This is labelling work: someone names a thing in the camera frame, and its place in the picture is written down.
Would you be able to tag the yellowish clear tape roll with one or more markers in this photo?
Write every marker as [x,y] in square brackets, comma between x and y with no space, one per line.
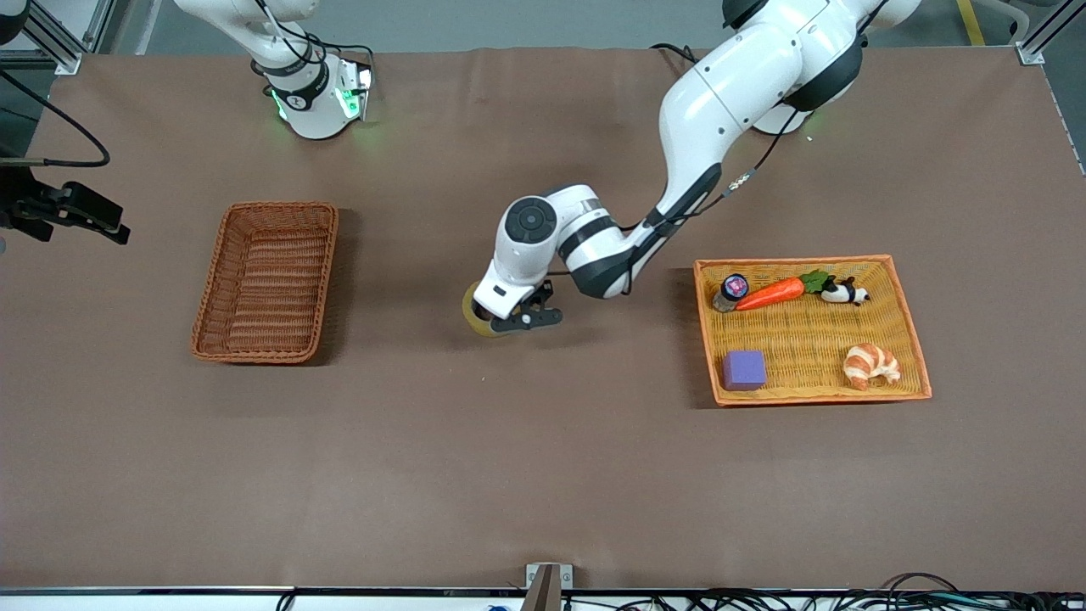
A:
[475,318]

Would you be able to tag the small bottle purple cap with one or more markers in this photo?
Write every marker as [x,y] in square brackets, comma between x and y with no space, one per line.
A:
[734,286]

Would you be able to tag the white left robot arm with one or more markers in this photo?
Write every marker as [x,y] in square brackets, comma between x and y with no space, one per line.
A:
[721,93]

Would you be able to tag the brown wicker basket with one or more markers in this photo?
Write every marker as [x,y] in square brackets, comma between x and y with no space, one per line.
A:
[271,339]

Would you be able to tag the toy croissant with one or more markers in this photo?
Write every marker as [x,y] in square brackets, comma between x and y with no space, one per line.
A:
[865,363]

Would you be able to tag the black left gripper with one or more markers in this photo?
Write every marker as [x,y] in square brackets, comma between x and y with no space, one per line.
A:
[535,299]

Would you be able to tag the metal table bracket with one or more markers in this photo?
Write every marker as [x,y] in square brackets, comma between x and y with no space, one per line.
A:
[547,585]

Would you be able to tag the orange wicker basket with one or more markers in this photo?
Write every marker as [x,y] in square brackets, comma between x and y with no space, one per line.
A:
[806,382]

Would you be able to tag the black white panda toy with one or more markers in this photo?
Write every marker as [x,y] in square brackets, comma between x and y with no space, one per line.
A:
[840,293]

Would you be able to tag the orange toy carrot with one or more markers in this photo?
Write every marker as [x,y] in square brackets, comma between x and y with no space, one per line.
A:
[772,294]

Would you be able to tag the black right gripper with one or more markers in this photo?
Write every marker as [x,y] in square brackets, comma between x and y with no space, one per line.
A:
[24,206]

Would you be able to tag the purple cube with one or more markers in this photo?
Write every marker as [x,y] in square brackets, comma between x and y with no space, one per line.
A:
[744,371]

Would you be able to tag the brown table cloth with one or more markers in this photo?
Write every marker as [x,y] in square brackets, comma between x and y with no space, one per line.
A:
[526,424]

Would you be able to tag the aluminium frame profile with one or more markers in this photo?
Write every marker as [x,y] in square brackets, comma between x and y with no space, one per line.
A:
[59,55]
[1031,51]

